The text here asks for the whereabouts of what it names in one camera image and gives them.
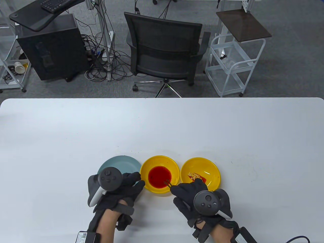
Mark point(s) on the person's left hand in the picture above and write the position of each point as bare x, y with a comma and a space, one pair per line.
129, 187

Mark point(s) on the person's right hand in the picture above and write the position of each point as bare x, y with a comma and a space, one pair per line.
187, 192

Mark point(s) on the pale dumpling with red sauce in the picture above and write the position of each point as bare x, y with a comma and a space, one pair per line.
194, 176

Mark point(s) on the black chopstick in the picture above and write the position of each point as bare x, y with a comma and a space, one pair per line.
169, 182

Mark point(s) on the red soy sauce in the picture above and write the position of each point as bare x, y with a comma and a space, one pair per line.
158, 176

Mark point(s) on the person's left forearm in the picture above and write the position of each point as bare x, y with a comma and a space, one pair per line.
107, 226

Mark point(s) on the black labelled left forearm pack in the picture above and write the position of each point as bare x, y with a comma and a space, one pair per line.
88, 238

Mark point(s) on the person's right forearm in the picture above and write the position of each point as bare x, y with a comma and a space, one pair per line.
222, 234

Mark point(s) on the black labelled right forearm pack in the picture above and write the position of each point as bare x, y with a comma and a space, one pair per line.
244, 236

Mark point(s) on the yellow dumpling bowl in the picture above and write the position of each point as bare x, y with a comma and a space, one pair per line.
200, 164

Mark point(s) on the yellow sauce bowl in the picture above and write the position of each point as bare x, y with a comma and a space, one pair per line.
152, 160

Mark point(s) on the grey white left hand controller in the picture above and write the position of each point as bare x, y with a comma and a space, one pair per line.
110, 178

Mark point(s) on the grey white hand controller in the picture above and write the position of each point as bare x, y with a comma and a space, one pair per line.
206, 203
110, 178

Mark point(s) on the grey white right hand controller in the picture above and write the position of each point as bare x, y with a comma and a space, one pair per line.
206, 203

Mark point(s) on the teal plate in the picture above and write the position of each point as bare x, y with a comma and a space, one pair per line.
116, 162

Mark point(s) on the white power strip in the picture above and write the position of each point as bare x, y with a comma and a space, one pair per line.
110, 38

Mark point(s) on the black mesh office chair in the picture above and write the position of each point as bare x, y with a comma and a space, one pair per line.
162, 38

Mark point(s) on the black computer tower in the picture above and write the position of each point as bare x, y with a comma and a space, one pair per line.
50, 55

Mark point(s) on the white paper cup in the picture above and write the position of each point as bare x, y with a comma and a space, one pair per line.
19, 67

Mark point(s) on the brown side table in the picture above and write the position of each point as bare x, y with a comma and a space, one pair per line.
243, 25

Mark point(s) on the black keyboard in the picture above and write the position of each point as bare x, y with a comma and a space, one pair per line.
54, 4

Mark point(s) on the black desk board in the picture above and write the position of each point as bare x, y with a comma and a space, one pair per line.
27, 17

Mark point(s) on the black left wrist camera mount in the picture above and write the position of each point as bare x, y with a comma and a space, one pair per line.
125, 217

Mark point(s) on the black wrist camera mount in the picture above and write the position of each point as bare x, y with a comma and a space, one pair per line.
203, 234
125, 217

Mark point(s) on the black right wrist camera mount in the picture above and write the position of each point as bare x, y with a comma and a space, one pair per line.
203, 234

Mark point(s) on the aluminium frame post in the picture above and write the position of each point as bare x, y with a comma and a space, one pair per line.
105, 38

